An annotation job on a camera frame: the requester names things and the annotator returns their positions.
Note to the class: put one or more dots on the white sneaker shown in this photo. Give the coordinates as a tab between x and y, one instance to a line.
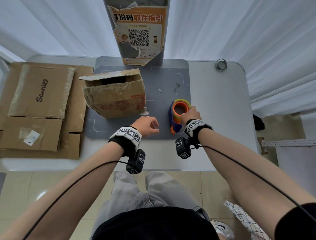
222	228

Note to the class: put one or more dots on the blue orange tape dispenser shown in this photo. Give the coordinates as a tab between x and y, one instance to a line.
184	101
170	116

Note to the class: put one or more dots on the grey scanning mat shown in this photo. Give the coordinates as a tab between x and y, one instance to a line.
160	79

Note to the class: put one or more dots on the person's right hand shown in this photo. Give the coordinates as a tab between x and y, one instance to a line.
192	115

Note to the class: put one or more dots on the black shirt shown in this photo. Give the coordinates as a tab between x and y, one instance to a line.
158	225

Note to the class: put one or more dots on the red print cardboard box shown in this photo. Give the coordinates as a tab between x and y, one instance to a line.
116	101

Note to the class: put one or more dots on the large cardboard box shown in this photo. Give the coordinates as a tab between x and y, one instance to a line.
79	99

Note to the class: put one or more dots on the white checked cloth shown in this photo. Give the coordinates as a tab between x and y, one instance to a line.
244	217

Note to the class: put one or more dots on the person's left forearm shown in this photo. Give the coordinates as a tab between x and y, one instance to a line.
74	188

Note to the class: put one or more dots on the grey scanner kiosk with poster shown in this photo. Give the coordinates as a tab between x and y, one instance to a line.
138	19

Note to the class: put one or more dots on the grey trousers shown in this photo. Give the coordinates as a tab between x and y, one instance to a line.
128	195

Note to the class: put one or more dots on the person's left hand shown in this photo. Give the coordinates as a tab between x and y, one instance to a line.
144	126

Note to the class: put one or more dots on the grey printed floor mat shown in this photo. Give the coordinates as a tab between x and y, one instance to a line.
2	183

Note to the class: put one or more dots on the person's right forearm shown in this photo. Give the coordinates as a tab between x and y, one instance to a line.
247	178

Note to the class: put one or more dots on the white metal frame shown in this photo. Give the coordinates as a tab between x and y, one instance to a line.
10	55

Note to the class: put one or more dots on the white perforated metal bar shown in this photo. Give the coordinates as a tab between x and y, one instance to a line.
291	143

